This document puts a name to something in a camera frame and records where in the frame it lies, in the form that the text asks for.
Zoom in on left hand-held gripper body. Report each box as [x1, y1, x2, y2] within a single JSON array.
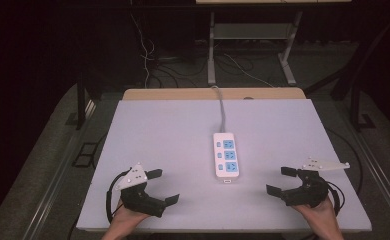
[[115, 162, 167, 219]]

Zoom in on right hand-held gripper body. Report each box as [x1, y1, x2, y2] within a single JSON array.
[[282, 157, 351, 209]]

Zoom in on person's left hand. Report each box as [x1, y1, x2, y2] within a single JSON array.
[[110, 199, 151, 234]]

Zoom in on person's right hand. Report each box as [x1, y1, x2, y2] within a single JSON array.
[[290, 197, 341, 232]]

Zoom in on pale table mat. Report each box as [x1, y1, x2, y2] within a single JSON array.
[[75, 98, 373, 233]]

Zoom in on white and blue power strip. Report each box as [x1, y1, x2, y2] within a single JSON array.
[[212, 132, 241, 184]]

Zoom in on wooden table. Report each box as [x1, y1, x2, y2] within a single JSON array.
[[122, 87, 307, 101]]

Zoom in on black metal stand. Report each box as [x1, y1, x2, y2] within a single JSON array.
[[329, 19, 377, 132]]

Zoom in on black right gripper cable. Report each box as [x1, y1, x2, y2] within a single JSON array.
[[325, 180, 346, 216]]

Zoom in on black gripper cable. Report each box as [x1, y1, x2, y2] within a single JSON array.
[[104, 169, 131, 225], [325, 180, 346, 216]]

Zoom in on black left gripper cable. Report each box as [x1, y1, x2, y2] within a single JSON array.
[[104, 169, 131, 225]]

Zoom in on long black cable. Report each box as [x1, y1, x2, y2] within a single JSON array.
[[326, 127, 365, 198]]

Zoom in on black rectangular floor frame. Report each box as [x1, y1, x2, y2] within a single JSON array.
[[71, 141, 100, 169]]

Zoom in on aluminium floor rail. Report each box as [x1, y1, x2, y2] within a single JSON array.
[[352, 129, 390, 231], [22, 99, 98, 240]]

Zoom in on grey power strip cable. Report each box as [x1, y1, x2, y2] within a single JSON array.
[[210, 85, 228, 134]]

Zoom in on black floor cables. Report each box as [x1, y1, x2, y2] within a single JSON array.
[[148, 54, 211, 89]]

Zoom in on white floor cable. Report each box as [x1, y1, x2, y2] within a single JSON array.
[[222, 52, 275, 89]]

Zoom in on thin white hanging cable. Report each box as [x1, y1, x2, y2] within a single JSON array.
[[128, 0, 158, 90]]

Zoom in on grey metal desk frame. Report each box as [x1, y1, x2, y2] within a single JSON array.
[[207, 10, 304, 86]]

